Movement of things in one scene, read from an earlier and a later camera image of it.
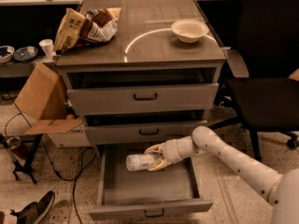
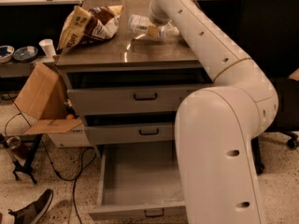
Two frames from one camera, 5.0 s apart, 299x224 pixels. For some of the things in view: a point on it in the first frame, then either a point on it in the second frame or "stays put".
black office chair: (267, 99) stays put
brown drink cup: (20, 148) stays put
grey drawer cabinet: (153, 82) stays put
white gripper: (170, 152) to (158, 20)
